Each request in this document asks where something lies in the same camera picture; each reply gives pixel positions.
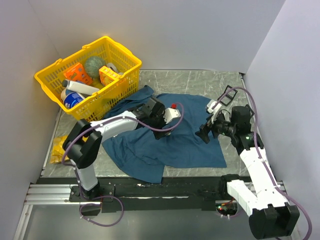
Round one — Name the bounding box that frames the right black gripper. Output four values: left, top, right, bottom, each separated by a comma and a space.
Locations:
195, 110, 237, 144

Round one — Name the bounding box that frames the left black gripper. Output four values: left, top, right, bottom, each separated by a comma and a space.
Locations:
149, 106, 174, 139

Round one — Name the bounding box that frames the dark blue t-shirt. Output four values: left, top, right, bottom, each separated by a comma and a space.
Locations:
102, 93, 227, 183

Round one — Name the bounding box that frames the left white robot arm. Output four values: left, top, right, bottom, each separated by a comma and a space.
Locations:
62, 97, 181, 201

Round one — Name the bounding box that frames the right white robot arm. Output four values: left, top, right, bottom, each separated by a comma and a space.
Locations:
195, 101, 300, 240

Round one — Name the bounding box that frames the orange yellow snack box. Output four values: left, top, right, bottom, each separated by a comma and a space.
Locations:
99, 63, 122, 86

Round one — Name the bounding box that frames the blue white container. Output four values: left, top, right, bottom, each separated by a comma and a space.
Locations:
60, 89, 85, 109

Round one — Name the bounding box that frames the green round melon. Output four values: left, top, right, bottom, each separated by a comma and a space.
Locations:
84, 56, 106, 79

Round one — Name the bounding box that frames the white tube bottle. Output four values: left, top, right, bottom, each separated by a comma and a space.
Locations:
61, 79, 100, 96

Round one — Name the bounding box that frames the yellow chips bag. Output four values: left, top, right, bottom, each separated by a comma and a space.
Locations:
49, 135, 68, 164

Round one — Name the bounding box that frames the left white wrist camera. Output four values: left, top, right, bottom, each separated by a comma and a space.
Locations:
163, 103, 181, 125

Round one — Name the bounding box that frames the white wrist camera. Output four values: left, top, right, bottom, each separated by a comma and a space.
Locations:
206, 99, 223, 119
163, 103, 181, 125

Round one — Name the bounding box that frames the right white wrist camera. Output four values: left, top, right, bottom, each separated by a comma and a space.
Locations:
206, 99, 223, 119

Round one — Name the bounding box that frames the black square frame marker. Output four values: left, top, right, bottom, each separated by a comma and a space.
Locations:
217, 85, 238, 107

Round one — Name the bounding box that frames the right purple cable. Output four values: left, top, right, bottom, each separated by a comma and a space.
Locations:
212, 86, 313, 240

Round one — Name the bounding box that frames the aluminium extrusion rail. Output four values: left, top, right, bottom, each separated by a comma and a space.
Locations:
23, 182, 83, 206

